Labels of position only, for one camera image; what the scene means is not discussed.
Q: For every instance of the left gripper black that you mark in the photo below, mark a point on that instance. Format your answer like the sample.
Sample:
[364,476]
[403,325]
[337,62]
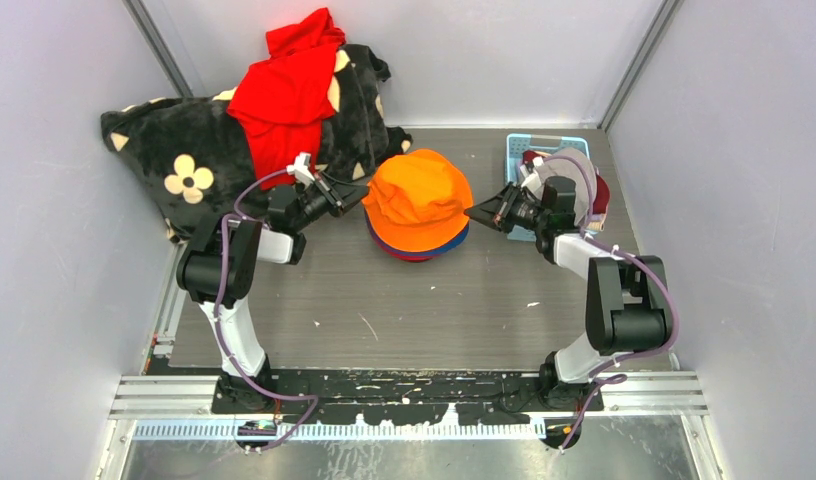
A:
[339,196]

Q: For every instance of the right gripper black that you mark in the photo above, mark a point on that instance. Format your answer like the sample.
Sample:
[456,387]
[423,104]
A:
[495,213]

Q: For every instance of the blue bucket hat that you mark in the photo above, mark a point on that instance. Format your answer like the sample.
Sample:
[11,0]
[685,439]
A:
[421,241]

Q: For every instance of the light blue plastic basket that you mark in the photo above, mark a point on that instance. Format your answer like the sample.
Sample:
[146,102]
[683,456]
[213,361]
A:
[518,143]

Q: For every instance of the orange hat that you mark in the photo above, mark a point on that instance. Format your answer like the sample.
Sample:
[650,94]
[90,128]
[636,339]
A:
[416,202]

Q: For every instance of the grey bucket hat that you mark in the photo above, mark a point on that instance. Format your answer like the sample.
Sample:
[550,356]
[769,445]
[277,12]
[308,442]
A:
[573,164]

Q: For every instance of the red bucket hat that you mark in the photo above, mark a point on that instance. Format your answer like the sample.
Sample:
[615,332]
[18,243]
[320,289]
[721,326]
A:
[416,257]

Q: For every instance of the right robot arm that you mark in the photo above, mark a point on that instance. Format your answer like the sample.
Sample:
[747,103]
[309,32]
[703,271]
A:
[628,312]

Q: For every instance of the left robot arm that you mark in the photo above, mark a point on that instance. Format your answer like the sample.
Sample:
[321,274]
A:
[218,266]

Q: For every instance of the dark red hat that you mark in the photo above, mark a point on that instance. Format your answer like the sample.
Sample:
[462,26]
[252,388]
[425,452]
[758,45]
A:
[599,206]

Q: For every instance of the red cloth on blanket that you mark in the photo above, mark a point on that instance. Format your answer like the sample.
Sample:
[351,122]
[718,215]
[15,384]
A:
[282,101]

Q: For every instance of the black floral plush blanket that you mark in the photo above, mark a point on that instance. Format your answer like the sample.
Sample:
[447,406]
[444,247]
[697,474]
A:
[194,160]

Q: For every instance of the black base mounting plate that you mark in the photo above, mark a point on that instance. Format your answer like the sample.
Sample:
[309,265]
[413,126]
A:
[406,397]

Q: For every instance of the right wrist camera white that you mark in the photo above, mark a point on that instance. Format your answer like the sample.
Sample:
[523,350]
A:
[529,177]

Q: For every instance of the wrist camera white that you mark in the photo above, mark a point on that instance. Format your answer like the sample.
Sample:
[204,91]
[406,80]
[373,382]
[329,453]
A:
[302,170]
[529,177]

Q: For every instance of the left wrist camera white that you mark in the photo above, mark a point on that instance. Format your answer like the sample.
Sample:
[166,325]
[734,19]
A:
[302,170]

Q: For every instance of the aluminium rail frame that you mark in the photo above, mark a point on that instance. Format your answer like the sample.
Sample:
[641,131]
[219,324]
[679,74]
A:
[179,408]

